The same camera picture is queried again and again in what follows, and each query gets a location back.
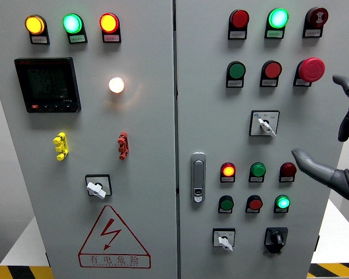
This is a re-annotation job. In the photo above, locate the large white-handle turn switch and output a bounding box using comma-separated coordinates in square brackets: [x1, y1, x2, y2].
[248, 110, 280, 138]

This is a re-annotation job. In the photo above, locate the small dark red lamp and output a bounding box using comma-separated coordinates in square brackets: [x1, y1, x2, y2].
[280, 162, 297, 177]

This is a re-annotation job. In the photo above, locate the small lit green lamp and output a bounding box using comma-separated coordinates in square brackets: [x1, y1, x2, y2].
[274, 194, 291, 210]

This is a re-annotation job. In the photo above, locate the small dark green lamp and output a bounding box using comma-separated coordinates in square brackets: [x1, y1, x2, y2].
[250, 162, 267, 178]

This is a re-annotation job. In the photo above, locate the small red push button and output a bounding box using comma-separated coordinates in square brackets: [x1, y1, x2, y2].
[246, 195, 263, 211]

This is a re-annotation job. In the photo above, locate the small lit red lamp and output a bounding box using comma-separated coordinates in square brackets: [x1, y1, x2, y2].
[220, 162, 237, 177]

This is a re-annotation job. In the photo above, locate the small green push button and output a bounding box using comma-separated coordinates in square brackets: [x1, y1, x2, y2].
[218, 195, 235, 212]

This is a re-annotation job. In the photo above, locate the black yellow striped tape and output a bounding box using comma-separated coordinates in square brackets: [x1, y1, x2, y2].
[0, 265, 55, 279]
[307, 263, 349, 279]

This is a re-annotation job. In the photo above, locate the large red stop button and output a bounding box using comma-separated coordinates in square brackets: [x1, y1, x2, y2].
[297, 57, 326, 83]

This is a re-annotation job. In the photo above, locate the large red push button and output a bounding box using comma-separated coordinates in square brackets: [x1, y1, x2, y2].
[262, 60, 283, 79]

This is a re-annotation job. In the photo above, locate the silver door lock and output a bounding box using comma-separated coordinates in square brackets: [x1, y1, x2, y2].
[190, 152, 207, 203]

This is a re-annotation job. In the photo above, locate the pale grey cabinet door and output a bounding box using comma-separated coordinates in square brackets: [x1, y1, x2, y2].
[174, 0, 349, 279]
[0, 0, 179, 279]

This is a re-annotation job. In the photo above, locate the large green push button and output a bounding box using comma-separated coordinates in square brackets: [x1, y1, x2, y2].
[227, 60, 247, 80]

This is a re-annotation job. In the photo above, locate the dark red buzzer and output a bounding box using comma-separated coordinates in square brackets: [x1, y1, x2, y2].
[305, 7, 329, 29]

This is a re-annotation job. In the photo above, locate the large green round lamp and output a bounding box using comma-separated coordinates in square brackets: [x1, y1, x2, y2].
[62, 13, 84, 34]
[267, 8, 290, 30]

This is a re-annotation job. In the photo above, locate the large red round lamp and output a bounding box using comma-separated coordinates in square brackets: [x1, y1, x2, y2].
[229, 9, 250, 29]

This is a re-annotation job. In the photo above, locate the red warning triangle sign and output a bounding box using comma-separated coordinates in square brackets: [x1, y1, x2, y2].
[77, 205, 152, 269]

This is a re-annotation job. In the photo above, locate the white round lamp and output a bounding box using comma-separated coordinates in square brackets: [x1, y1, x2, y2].
[108, 77, 126, 94]

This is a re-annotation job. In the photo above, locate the orange-lit red-rimmed lamp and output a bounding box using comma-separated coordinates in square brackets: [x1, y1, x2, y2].
[99, 12, 120, 34]

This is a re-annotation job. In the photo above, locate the black display meter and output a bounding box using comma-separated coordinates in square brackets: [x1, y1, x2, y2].
[14, 56, 82, 114]

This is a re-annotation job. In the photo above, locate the large yellow round lamp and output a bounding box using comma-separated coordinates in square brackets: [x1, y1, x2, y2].
[24, 14, 46, 35]

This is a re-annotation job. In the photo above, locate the black-handle turn switch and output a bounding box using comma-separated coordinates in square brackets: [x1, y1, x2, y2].
[263, 227, 289, 255]

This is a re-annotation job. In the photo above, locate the small white-handle turn switch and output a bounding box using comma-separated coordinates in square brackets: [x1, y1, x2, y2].
[212, 227, 237, 252]

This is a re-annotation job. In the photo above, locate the small red handle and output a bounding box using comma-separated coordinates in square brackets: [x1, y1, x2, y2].
[117, 131, 130, 161]

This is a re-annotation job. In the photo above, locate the white-handle switch, black plate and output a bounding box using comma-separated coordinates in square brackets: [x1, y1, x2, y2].
[84, 174, 113, 200]

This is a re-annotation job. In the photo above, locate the small yellow handle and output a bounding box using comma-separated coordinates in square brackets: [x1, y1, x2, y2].
[52, 132, 69, 162]

